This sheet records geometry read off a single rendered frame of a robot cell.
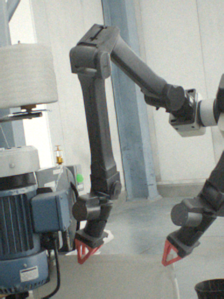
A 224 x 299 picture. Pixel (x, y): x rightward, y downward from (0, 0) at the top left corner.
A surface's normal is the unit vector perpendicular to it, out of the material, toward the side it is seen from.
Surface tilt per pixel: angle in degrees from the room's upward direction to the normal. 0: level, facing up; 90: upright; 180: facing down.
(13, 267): 92
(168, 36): 90
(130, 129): 90
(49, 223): 90
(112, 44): 106
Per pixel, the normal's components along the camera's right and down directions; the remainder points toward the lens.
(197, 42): -0.49, 0.11
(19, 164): 0.58, -0.01
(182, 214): -0.70, -0.14
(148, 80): 0.75, 0.26
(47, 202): -0.10, 0.07
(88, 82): -0.63, 0.41
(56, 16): 0.86, -0.08
